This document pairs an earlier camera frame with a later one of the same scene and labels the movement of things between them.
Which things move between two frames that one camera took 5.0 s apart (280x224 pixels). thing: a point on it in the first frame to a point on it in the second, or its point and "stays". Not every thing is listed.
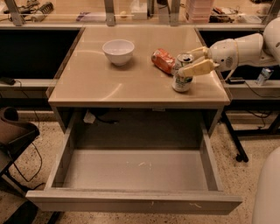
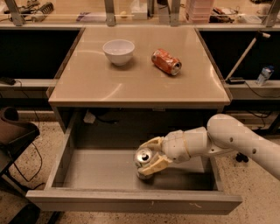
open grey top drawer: (143, 179) stays
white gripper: (223, 56) to (173, 145)
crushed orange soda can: (162, 59) stays
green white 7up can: (182, 83) to (142, 157)
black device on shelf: (235, 80) stays
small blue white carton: (264, 76) stays
